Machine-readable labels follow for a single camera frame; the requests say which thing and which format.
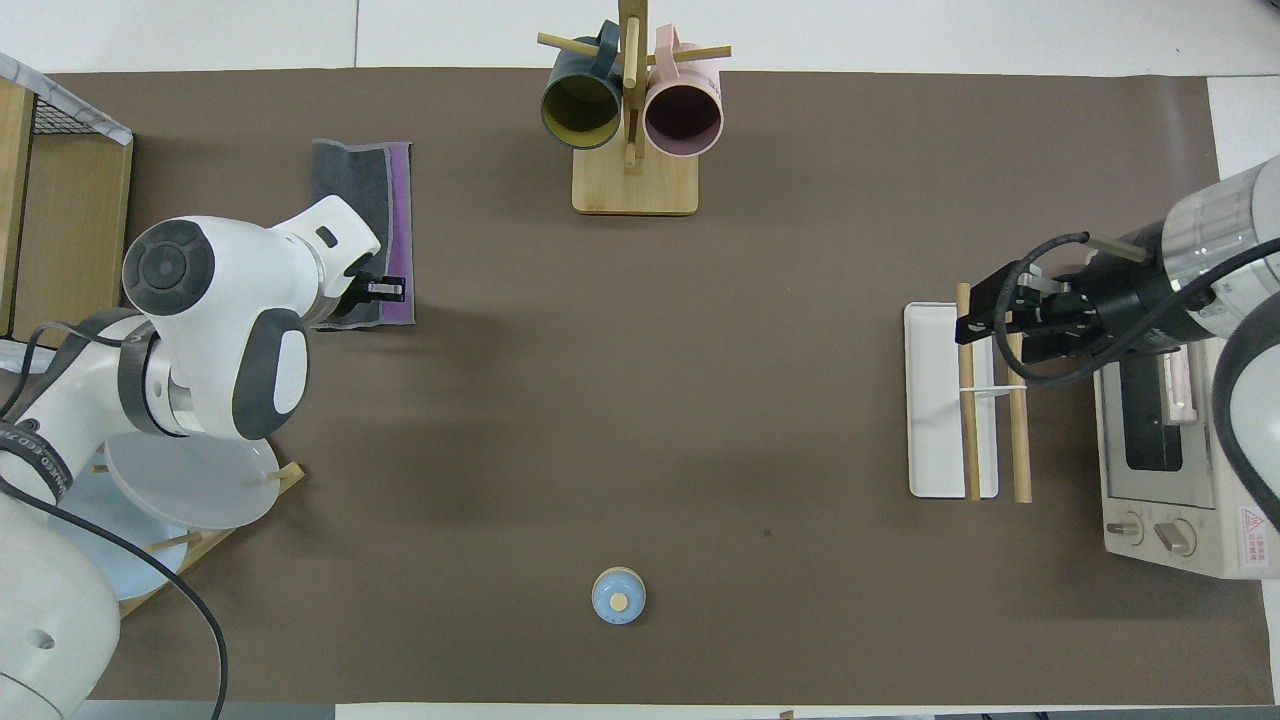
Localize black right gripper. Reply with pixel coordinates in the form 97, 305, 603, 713
955, 228, 1196, 366

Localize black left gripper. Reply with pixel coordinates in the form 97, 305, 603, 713
325, 258, 406, 327

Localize purple grey towel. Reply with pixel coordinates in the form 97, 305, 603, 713
310, 138, 416, 331

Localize white towel rack wooden bars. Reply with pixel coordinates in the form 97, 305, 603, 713
903, 283, 1033, 504

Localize wooden plate rack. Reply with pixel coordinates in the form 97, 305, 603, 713
85, 460, 306, 621

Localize cream toaster oven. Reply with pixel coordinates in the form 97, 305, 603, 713
1093, 335, 1280, 581

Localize brown table mat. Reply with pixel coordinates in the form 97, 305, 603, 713
45, 68, 1276, 706

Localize wooden mug tree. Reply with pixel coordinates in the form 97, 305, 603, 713
537, 0, 733, 217

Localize dark teal mug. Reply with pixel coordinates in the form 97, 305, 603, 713
540, 20, 626, 151

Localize grey plate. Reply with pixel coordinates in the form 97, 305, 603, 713
104, 430, 283, 531

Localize wooden shelf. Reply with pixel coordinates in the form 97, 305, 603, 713
0, 78, 134, 341

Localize pink mug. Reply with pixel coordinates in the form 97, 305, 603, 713
643, 24, 724, 159

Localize marble pattern paper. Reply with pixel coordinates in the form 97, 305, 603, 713
0, 52, 133, 147

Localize light blue plate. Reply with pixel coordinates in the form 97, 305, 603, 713
50, 470, 191, 603

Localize black wire basket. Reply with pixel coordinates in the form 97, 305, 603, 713
28, 92, 101, 136

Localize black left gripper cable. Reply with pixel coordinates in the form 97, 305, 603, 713
0, 320, 230, 720

